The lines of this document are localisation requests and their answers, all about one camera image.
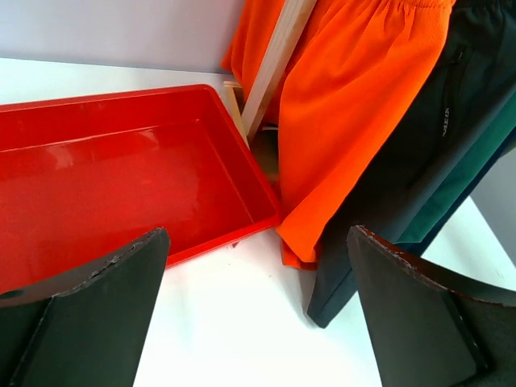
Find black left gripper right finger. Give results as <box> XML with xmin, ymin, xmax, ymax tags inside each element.
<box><xmin>347</xmin><ymin>226</ymin><xmax>515</xmax><ymax>387</ymax></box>

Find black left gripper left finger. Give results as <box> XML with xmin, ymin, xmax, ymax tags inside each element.
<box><xmin>1</xmin><ymin>228</ymin><xmax>170</xmax><ymax>386</ymax></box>

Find teal green shorts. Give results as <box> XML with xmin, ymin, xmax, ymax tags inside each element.
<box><xmin>397</xmin><ymin>96</ymin><xmax>515</xmax><ymax>249</ymax></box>

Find dark grey shorts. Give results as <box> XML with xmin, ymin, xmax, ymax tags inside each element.
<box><xmin>307</xmin><ymin>1</ymin><xmax>515</xmax><ymax>327</ymax></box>

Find orange shorts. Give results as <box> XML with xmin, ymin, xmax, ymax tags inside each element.
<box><xmin>220</xmin><ymin>0</ymin><xmax>456</xmax><ymax>272</ymax></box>

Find red plastic tray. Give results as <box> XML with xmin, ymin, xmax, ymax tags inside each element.
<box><xmin>1</xmin><ymin>84</ymin><xmax>280</xmax><ymax>291</ymax></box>

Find wooden clothes rack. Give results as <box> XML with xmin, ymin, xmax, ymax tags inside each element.
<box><xmin>223</xmin><ymin>0</ymin><xmax>316</xmax><ymax>186</ymax></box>

